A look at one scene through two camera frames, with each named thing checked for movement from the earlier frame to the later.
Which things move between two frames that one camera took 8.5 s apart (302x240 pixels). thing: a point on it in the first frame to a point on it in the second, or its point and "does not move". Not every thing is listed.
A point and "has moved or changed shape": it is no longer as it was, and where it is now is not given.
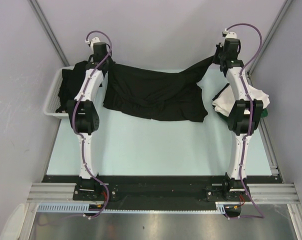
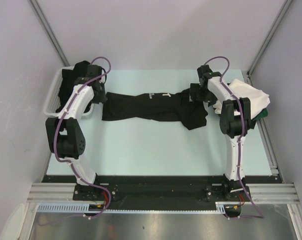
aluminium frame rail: [53, 193] does not move
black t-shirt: [155, 94] has moved or changed shape
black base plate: [162, 192] does not move
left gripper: [111, 62] to [103, 98]
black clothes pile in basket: [71, 78] does not move
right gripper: [220, 47] to [211, 97]
